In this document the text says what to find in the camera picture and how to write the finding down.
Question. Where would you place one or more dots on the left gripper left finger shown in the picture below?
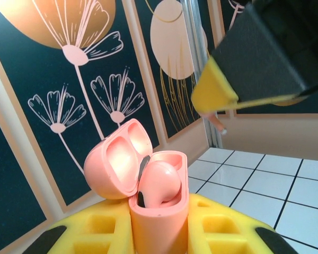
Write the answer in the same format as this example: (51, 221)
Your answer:
(100, 225)

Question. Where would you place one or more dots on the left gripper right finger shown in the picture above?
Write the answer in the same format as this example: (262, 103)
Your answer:
(217, 227)

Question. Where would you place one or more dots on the salmon earbud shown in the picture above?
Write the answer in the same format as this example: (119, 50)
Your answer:
(161, 182)
(217, 123)

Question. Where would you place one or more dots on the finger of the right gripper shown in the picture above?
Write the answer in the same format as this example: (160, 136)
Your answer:
(228, 105)
(254, 58)

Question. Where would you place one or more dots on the aluminium corner post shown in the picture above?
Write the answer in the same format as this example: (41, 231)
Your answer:
(193, 21)

